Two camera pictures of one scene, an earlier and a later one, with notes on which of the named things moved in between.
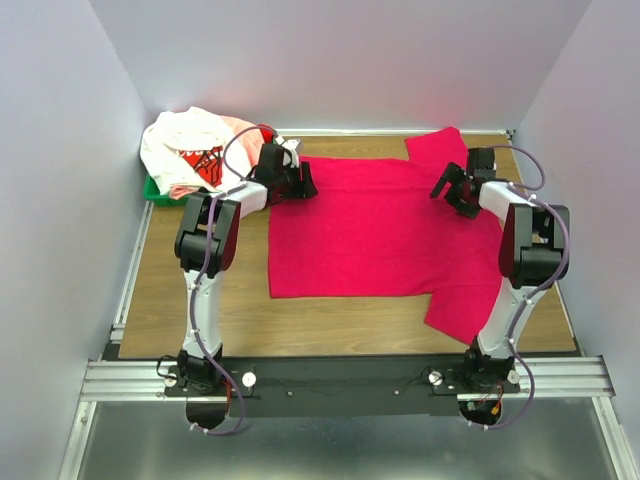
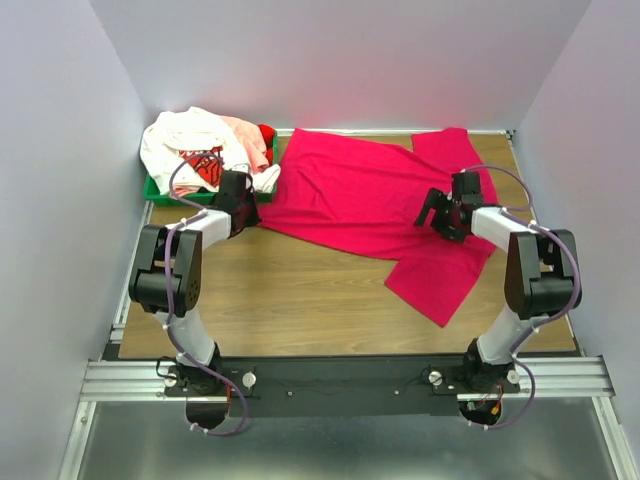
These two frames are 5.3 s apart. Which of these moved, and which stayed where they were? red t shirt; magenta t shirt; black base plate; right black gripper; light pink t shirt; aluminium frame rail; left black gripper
Moved: left black gripper; right black gripper; magenta t shirt
Stayed: red t shirt; black base plate; aluminium frame rail; light pink t shirt
